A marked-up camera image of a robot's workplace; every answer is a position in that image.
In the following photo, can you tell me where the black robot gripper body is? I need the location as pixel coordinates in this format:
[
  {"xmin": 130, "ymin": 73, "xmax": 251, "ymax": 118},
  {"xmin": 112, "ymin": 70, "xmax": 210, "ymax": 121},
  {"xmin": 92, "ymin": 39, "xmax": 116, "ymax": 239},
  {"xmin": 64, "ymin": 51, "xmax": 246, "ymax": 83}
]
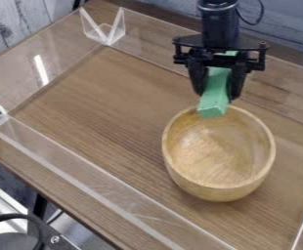
[{"xmin": 172, "ymin": 0, "xmax": 269, "ymax": 72}]

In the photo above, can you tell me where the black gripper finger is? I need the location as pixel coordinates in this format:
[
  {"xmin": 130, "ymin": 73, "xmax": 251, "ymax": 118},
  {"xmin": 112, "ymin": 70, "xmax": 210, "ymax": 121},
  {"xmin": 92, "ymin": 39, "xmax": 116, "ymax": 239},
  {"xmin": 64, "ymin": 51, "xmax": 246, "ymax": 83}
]
[
  {"xmin": 229, "ymin": 62, "xmax": 247, "ymax": 101},
  {"xmin": 188, "ymin": 60, "xmax": 210, "ymax": 96}
]

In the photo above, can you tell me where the green rectangular block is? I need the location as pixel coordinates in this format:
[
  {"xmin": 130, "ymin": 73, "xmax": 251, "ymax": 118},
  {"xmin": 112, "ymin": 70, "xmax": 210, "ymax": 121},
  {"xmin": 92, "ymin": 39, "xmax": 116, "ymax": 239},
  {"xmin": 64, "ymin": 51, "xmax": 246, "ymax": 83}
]
[{"xmin": 196, "ymin": 50, "xmax": 241, "ymax": 119}]

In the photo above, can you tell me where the light wooden bowl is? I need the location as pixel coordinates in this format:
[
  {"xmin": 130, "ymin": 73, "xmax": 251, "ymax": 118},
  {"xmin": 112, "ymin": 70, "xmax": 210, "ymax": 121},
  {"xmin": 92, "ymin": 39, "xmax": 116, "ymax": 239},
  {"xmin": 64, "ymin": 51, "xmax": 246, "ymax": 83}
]
[{"xmin": 162, "ymin": 105, "xmax": 277, "ymax": 202}]

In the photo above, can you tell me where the black table leg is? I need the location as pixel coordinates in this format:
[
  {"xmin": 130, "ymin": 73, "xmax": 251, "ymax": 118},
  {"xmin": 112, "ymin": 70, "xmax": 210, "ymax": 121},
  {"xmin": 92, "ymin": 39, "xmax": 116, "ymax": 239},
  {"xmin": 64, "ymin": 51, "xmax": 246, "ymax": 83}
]
[{"xmin": 32, "ymin": 194, "xmax": 48, "ymax": 220}]

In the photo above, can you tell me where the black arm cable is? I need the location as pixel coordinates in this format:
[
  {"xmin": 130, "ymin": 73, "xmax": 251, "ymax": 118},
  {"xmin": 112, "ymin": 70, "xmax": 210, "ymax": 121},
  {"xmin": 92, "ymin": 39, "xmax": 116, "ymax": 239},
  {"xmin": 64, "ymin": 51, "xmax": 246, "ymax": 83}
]
[{"xmin": 235, "ymin": 0, "xmax": 266, "ymax": 26}]

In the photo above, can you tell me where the clear acrylic tray enclosure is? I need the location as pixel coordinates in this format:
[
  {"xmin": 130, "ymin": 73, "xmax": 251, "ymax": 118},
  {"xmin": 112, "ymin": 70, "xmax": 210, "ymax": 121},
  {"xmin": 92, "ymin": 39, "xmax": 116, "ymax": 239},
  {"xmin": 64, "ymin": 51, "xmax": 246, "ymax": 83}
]
[{"xmin": 0, "ymin": 0, "xmax": 303, "ymax": 250}]

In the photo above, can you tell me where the black cable loop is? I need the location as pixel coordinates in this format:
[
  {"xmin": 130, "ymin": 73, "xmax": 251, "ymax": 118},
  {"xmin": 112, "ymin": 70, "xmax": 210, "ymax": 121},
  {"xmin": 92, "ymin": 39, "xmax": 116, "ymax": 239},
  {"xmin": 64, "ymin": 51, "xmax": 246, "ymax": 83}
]
[{"xmin": 0, "ymin": 213, "xmax": 47, "ymax": 250}]

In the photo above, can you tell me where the grey metal bracket with screw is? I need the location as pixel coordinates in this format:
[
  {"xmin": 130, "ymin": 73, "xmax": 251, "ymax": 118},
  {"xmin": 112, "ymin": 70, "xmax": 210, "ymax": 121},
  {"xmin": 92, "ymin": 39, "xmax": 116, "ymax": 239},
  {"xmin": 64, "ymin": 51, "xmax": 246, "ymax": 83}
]
[{"xmin": 28, "ymin": 222, "xmax": 82, "ymax": 250}]

